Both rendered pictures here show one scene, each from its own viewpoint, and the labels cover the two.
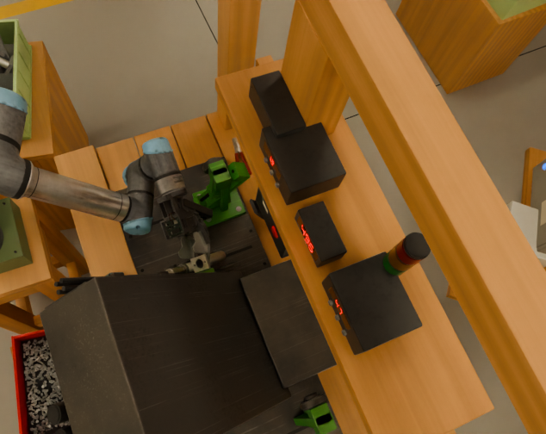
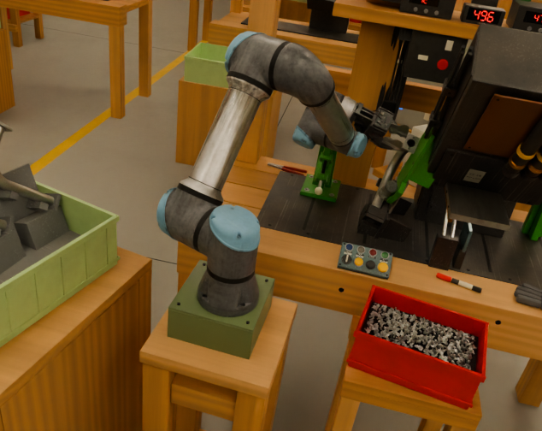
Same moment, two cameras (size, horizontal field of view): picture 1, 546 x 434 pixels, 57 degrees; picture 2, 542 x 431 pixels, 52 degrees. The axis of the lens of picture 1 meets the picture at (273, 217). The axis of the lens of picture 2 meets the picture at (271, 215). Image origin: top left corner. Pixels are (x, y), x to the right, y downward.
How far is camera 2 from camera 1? 1.79 m
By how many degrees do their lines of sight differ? 45
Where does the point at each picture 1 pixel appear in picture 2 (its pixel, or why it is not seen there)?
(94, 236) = (288, 249)
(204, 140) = (253, 174)
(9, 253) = (264, 285)
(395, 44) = not seen: outside the picture
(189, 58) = not seen: hidden behind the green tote
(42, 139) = (128, 257)
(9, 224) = not seen: hidden behind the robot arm
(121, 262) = (328, 247)
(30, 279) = (287, 315)
